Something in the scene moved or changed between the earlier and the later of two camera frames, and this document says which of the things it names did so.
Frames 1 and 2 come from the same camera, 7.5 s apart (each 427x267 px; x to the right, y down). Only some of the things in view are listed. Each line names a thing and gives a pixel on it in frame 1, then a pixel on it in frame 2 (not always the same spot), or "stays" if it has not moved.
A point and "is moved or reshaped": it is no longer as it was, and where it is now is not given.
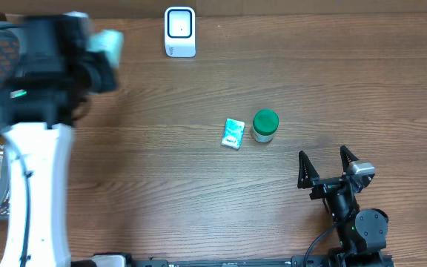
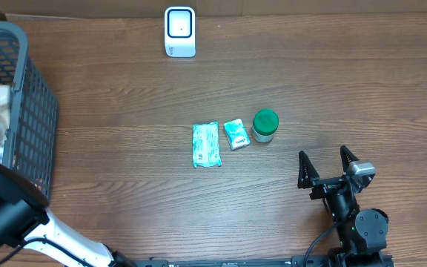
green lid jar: x=265 y=124 stays
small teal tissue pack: x=233 y=133 is moved or reshaped
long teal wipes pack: x=109 y=41 to x=206 y=149
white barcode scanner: x=180 y=32 stays
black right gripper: x=308 y=178 stays
